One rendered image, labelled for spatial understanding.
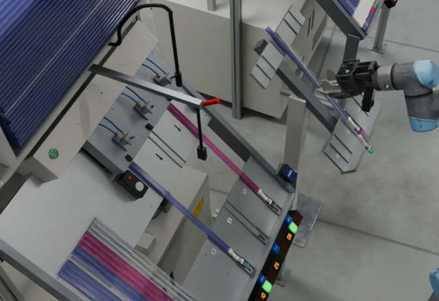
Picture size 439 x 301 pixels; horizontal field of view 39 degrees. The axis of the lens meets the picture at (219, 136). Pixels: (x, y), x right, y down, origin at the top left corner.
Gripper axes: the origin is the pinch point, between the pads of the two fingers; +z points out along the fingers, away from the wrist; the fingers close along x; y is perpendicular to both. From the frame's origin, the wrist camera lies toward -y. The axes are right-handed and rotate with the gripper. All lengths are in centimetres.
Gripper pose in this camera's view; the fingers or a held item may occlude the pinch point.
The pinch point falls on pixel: (323, 88)
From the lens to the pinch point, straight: 192.1
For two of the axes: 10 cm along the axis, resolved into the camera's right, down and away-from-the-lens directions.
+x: -4.4, 7.3, -5.3
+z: -7.5, 0.2, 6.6
